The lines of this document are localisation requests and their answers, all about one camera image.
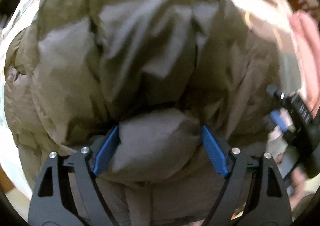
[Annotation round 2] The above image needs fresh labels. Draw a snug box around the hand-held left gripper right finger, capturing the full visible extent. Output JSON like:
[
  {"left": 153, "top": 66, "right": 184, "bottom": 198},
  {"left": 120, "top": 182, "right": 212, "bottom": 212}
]
[{"left": 201, "top": 125, "right": 293, "bottom": 226}]

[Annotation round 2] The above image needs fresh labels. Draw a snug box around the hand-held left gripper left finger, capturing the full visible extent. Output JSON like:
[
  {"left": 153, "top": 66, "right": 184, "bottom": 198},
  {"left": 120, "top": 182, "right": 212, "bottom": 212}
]
[{"left": 27, "top": 125, "right": 120, "bottom": 226}]

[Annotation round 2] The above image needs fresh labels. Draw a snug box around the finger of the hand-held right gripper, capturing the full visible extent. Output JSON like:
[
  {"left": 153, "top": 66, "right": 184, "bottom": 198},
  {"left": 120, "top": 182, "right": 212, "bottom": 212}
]
[
  {"left": 266, "top": 84, "right": 288, "bottom": 102},
  {"left": 262, "top": 109, "right": 294, "bottom": 133}
]

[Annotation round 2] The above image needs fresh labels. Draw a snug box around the dark hooded puffer jacket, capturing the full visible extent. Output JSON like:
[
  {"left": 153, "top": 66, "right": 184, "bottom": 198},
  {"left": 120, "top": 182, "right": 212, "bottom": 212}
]
[{"left": 4, "top": 0, "right": 300, "bottom": 226}]

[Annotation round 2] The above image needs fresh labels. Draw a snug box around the person's right hand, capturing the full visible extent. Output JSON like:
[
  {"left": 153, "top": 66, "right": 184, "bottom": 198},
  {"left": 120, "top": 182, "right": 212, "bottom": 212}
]
[{"left": 287, "top": 166, "right": 315, "bottom": 206}]

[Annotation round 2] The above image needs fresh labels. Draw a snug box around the pink folded quilt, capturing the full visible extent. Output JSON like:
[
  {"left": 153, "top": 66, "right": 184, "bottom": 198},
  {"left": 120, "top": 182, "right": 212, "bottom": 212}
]
[{"left": 289, "top": 11, "right": 320, "bottom": 111}]

